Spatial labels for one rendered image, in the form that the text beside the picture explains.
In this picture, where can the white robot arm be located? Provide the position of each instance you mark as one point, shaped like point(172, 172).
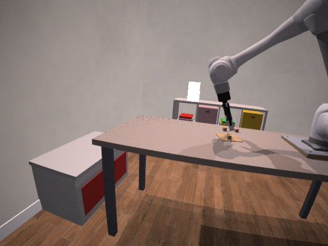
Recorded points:
point(313, 16)

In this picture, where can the tan square mat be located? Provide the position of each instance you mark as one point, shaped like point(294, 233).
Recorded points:
point(223, 137)

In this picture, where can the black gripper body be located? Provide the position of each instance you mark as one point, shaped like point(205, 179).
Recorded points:
point(224, 97)

